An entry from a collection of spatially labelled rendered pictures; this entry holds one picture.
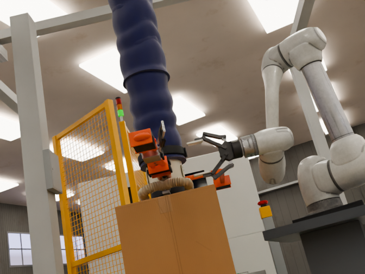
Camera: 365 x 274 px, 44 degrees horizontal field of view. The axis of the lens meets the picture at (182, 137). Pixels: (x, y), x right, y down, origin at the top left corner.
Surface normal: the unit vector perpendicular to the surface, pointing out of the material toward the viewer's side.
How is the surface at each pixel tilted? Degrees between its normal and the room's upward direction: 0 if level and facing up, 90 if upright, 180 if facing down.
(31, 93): 90
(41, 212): 90
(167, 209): 90
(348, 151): 92
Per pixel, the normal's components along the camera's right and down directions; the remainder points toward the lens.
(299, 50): -0.57, 0.07
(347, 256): -0.42, -0.22
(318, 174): -0.64, -0.28
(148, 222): -0.11, -0.32
